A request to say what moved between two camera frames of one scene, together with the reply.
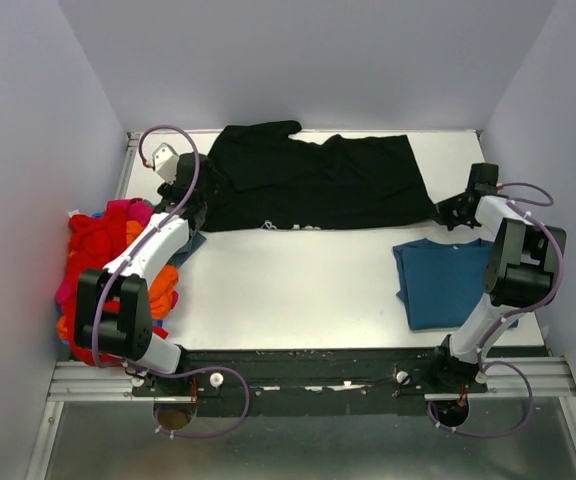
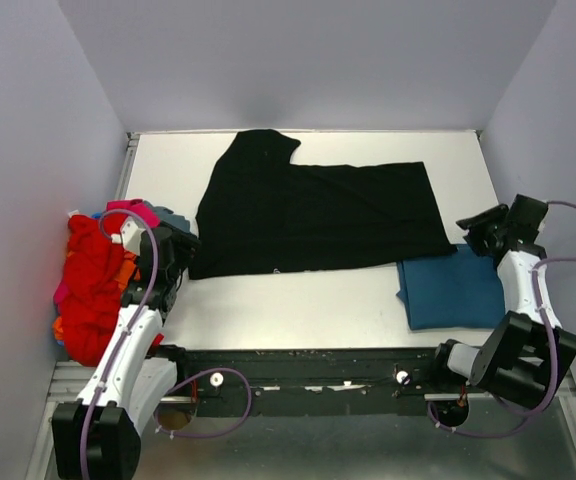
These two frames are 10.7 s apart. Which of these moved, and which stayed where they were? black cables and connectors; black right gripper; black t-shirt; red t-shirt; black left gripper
Moved: black t-shirt; black right gripper; black left gripper
Stayed: black cables and connectors; red t-shirt
